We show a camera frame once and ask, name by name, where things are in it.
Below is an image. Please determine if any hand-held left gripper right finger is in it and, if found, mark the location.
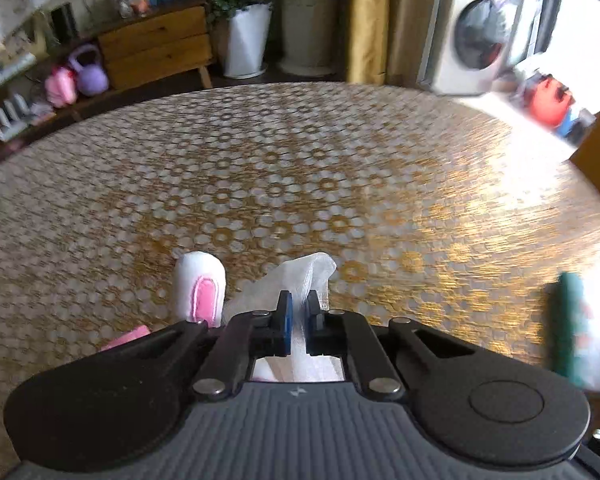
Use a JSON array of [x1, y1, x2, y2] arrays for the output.
[[305, 290, 486, 402]]

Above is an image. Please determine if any pink toy bag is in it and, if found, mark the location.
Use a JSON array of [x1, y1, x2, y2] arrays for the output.
[[45, 66, 77, 109]]

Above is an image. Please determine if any white tissue paper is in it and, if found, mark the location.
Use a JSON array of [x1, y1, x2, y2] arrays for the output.
[[222, 252, 347, 384]]

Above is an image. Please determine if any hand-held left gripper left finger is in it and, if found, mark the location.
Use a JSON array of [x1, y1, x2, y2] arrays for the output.
[[105, 290, 294, 402]]

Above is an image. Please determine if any white green tissue packet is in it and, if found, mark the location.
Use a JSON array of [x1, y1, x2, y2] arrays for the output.
[[547, 271, 600, 392]]

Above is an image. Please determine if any yellow curtain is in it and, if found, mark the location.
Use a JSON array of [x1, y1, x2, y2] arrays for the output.
[[345, 0, 432, 87]]

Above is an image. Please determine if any white router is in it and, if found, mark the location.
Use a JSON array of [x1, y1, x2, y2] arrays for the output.
[[0, 92, 37, 144]]

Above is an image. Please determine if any black speaker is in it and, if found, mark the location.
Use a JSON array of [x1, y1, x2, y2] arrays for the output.
[[50, 2, 79, 44]]

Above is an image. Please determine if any white planter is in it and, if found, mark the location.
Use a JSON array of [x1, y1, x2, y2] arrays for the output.
[[222, 2, 274, 80]]

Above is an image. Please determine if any wooden cabinet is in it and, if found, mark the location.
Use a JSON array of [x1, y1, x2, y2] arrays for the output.
[[0, 0, 217, 157]]

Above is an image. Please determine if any red and blue object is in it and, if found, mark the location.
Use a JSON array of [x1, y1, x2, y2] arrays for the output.
[[521, 72, 597, 143]]

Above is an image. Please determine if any white bunny plush toy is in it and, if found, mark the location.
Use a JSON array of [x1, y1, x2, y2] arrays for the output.
[[100, 251, 227, 352]]

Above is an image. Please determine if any purple toy bag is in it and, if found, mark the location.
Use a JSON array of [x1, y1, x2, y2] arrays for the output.
[[67, 44, 110, 97]]

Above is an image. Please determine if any white washing machine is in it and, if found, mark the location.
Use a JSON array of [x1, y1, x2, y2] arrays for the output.
[[417, 0, 517, 97]]

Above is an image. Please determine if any white standing air conditioner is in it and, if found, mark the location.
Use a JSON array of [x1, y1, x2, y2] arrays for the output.
[[279, 0, 342, 77]]

